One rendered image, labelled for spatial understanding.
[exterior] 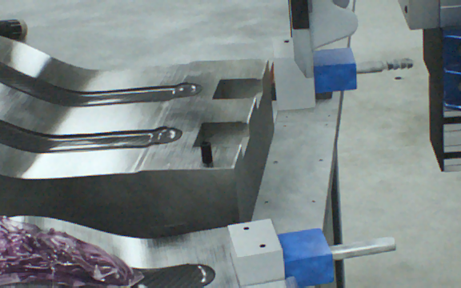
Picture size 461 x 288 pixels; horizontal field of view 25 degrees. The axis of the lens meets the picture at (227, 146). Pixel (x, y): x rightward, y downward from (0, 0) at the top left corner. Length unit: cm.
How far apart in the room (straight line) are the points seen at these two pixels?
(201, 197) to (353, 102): 228
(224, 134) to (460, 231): 156
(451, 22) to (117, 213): 44
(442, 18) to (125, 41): 54
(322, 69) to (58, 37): 69
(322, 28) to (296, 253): 22
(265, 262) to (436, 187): 192
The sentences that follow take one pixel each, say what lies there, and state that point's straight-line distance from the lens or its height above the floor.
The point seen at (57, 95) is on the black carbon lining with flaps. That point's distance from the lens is 113.
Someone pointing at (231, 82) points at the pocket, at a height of 89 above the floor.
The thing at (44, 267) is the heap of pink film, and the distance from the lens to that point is 79.
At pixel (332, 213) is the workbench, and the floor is 37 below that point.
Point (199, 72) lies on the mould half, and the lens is 112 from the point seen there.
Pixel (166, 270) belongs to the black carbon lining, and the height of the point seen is 85.
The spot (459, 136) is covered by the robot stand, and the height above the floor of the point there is 77.
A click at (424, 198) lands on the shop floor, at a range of 265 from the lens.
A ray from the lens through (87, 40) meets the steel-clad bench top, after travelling 154.
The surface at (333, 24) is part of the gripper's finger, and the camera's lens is 93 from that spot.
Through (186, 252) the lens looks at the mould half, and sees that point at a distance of 86.
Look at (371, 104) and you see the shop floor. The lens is 317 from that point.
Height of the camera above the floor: 131
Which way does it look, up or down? 26 degrees down
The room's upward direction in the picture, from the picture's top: 6 degrees counter-clockwise
